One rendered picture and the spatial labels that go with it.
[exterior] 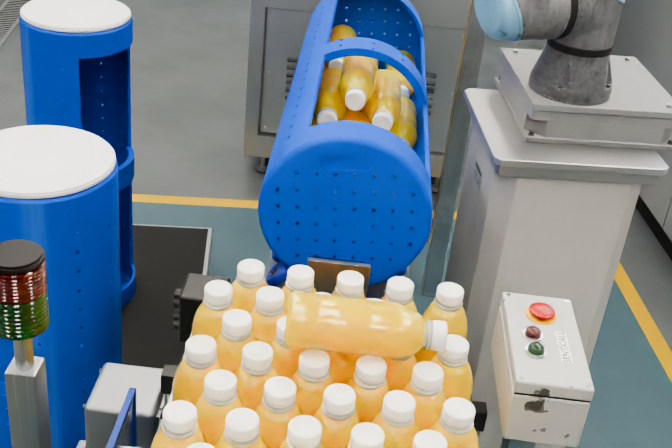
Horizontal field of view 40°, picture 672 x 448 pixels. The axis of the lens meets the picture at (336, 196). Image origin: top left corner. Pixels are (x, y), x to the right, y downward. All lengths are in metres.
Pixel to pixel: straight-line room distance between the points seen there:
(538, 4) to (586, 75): 0.18
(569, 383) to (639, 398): 1.85
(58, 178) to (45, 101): 0.82
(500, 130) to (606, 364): 1.56
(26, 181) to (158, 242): 1.50
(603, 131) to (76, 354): 1.07
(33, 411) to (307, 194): 0.55
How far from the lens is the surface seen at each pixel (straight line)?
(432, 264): 3.21
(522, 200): 1.72
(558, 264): 1.81
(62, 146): 1.82
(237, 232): 3.52
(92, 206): 1.71
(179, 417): 1.10
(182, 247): 3.15
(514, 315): 1.33
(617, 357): 3.23
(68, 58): 2.44
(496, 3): 1.61
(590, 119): 1.74
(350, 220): 1.51
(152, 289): 2.95
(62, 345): 1.85
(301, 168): 1.47
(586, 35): 1.70
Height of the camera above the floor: 1.85
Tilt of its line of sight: 29 degrees down
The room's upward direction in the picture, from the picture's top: 6 degrees clockwise
